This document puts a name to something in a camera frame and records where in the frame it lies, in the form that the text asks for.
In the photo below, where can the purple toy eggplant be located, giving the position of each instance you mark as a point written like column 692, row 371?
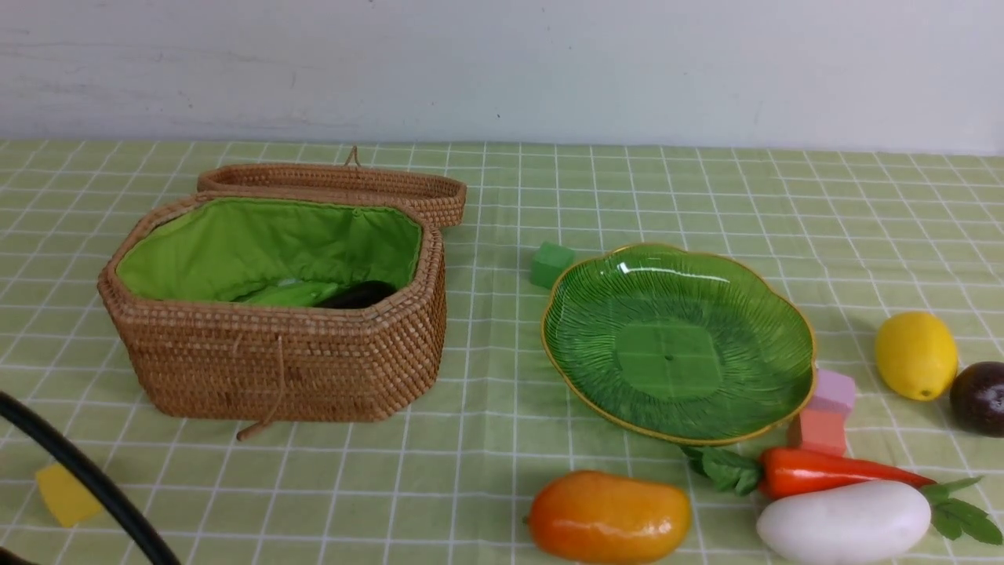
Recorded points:
column 359, row 296

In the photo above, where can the green toy cucumber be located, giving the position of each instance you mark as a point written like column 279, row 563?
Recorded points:
column 291, row 293

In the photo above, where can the orange toy mango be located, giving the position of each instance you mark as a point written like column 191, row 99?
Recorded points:
column 600, row 518

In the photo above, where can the orange toy carrot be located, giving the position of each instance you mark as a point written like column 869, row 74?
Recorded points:
column 782, row 472

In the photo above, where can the yellow toy lemon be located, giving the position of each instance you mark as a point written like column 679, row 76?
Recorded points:
column 916, row 355

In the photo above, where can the white toy radish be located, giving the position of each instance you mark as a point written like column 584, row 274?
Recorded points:
column 870, row 522

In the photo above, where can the dark purple passion fruit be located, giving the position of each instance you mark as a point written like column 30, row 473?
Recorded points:
column 976, row 399

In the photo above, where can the green foam cube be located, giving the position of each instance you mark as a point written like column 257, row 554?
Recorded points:
column 548, row 263

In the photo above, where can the woven wicker basket lid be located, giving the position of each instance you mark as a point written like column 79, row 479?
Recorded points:
column 438, row 200

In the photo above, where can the green glass leaf plate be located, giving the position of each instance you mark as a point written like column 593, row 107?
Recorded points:
column 692, row 348

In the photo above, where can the woven wicker basket green lining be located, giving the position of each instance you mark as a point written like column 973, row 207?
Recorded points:
column 169, row 287

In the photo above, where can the salmon foam cube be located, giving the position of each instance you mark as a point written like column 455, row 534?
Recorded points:
column 819, row 431

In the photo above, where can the pink foam cube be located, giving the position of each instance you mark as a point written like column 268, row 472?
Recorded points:
column 834, row 393

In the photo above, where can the yellow foam cube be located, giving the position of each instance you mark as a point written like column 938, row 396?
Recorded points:
column 65, row 497

